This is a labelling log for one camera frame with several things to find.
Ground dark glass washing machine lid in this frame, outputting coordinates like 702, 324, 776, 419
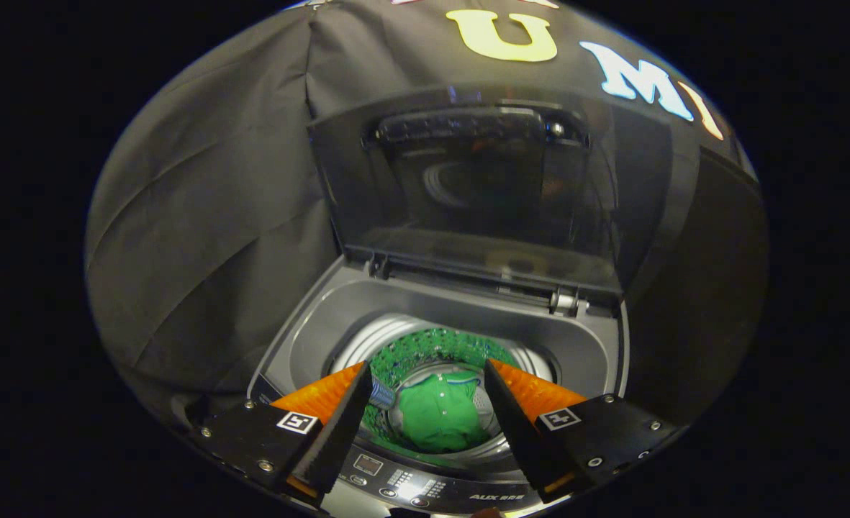
308, 86, 686, 307

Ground green polo shirt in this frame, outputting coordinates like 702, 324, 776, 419
369, 371, 496, 455

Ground grey washing machine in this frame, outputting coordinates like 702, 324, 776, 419
248, 255, 630, 516

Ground black backdrop cloth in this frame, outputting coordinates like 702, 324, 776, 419
85, 0, 760, 425

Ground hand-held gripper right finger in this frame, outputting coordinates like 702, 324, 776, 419
484, 358, 684, 506

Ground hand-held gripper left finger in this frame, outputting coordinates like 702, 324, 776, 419
187, 361, 374, 507

